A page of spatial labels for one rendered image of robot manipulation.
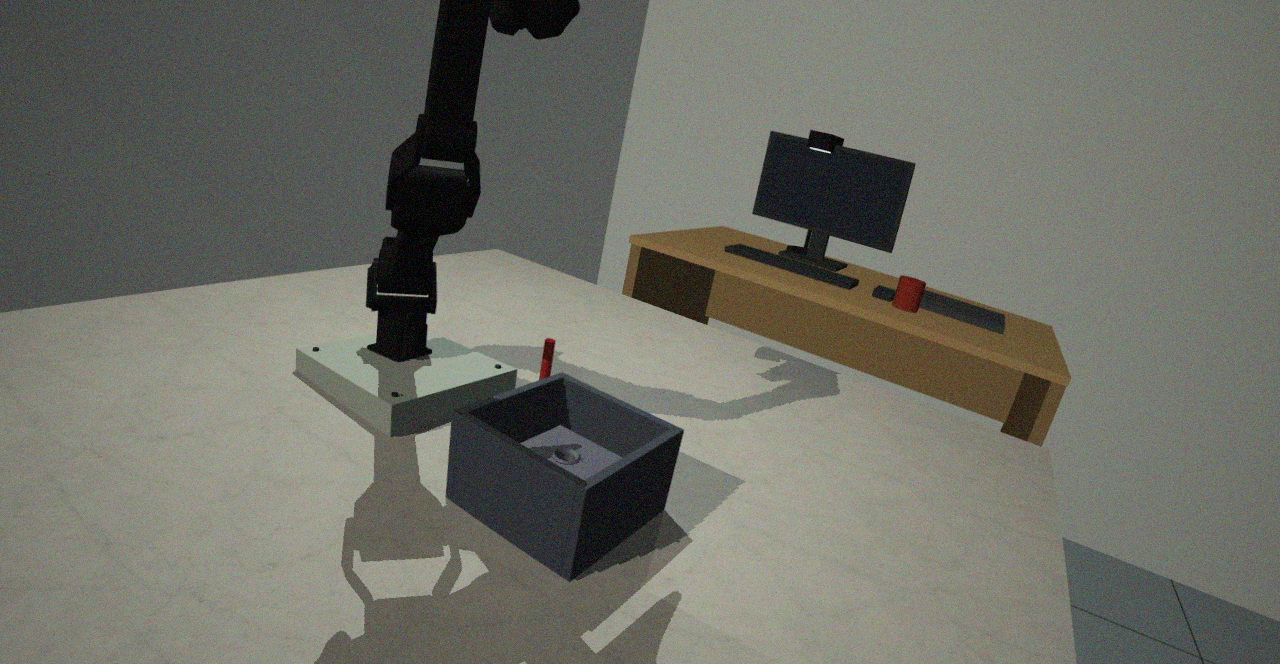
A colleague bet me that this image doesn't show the dark red peg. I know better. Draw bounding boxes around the dark red peg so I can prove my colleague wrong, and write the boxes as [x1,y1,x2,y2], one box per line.
[539,338,556,380]

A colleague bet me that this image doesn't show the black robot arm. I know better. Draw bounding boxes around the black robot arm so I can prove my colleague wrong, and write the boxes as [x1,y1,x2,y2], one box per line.
[366,0,580,363]

